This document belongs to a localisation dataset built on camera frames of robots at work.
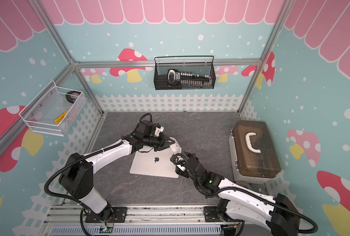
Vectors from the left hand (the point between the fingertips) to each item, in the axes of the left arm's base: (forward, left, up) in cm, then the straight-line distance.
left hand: (174, 145), depth 80 cm
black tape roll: (+21, +57, +17) cm, 63 cm away
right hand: (-6, -5, -3) cm, 8 cm away
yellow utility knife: (+5, +56, +16) cm, 58 cm away
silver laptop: (-3, +13, -17) cm, 22 cm away
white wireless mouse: (-1, -1, 0) cm, 2 cm away
